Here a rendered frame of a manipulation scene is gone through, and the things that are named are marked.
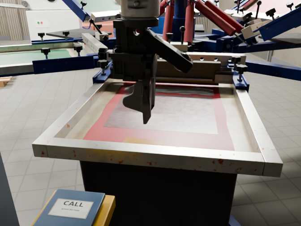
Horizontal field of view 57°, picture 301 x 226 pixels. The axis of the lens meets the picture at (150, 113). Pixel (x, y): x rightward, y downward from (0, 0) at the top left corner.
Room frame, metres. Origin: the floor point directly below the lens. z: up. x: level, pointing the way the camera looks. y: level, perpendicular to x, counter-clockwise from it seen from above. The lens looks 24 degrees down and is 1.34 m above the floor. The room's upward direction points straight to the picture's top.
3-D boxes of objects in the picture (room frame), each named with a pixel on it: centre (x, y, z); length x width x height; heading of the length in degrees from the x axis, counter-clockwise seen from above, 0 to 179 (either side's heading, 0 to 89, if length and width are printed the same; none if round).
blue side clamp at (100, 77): (1.21, 0.19, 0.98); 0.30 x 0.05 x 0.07; 172
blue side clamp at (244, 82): (1.13, -0.36, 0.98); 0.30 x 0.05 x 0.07; 172
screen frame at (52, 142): (0.93, -0.05, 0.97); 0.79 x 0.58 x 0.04; 172
